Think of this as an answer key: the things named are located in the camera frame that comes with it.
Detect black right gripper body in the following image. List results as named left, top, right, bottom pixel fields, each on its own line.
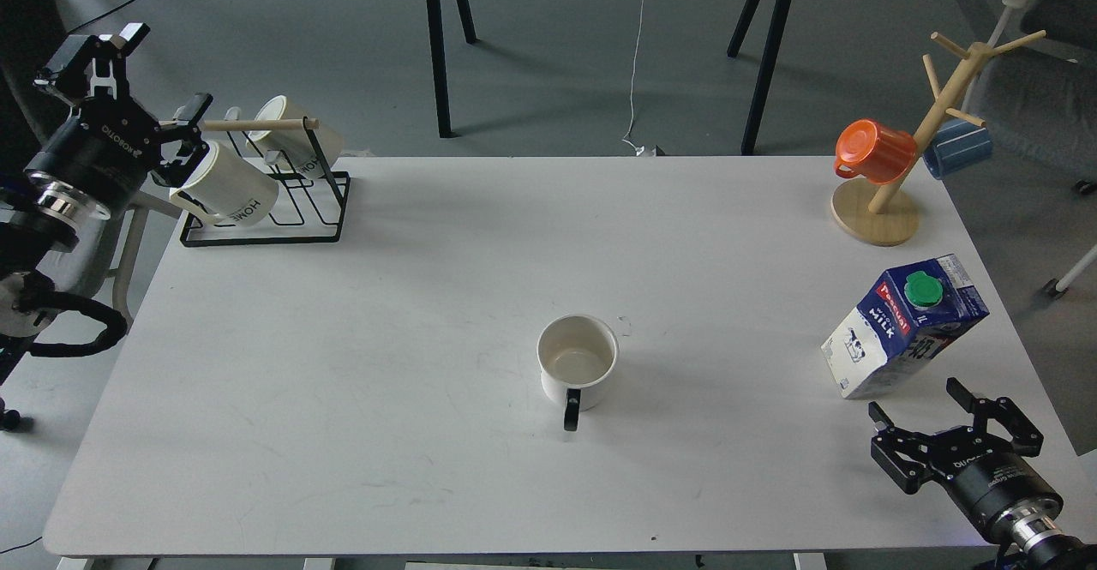
left=870, top=426, right=1064, bottom=547

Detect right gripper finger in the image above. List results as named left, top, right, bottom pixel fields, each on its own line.
left=867, top=401, right=952, bottom=468
left=945, top=377, right=1045, bottom=457

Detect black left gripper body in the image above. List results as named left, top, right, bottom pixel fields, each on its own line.
left=25, top=94, right=167, bottom=219

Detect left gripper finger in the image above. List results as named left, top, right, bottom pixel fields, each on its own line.
left=150, top=93, right=214, bottom=189
left=33, top=22, right=152, bottom=112

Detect blue white milk carton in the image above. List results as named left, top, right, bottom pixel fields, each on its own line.
left=819, top=254, right=989, bottom=399

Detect white mug black handle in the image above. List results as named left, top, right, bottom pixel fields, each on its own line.
left=536, top=314, right=620, bottom=433

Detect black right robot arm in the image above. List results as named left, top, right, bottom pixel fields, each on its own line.
left=867, top=377, right=1094, bottom=569

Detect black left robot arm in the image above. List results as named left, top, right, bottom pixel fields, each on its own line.
left=1, top=22, right=213, bottom=377

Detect white mug front on rack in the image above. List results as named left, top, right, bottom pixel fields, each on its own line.
left=169, top=141, right=279, bottom=226

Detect white mug on rack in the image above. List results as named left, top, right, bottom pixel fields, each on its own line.
left=169, top=141, right=279, bottom=226
left=247, top=96, right=344, bottom=180

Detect white mug rear on rack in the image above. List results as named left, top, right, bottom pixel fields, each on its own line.
left=247, top=96, right=344, bottom=180

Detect wooden mug tree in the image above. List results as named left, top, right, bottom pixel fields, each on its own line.
left=830, top=29, right=1047, bottom=247

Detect black table legs left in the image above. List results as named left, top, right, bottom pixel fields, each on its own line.
left=425, top=0, right=478, bottom=139

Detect black table legs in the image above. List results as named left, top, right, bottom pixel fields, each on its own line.
left=726, top=0, right=793, bottom=155
left=425, top=0, right=478, bottom=139

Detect orange mug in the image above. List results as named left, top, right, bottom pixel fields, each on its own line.
left=834, top=118, right=917, bottom=186

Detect blue mug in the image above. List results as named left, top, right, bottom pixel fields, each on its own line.
left=921, top=118, right=992, bottom=180

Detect grey office chair right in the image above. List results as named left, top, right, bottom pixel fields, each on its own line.
left=968, top=0, right=1097, bottom=297

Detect black table legs right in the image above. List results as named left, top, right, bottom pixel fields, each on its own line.
left=726, top=0, right=793, bottom=155

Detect black wire mug rack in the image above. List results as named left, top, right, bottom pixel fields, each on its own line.
left=179, top=117, right=351, bottom=249

